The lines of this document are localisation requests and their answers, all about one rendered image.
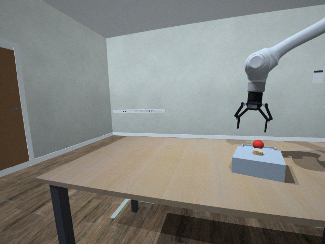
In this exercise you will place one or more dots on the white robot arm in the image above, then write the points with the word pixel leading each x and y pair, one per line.
pixel 259 64

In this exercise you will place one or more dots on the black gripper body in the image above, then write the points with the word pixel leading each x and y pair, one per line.
pixel 255 96

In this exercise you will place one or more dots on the red ball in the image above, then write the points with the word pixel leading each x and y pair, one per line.
pixel 258 144

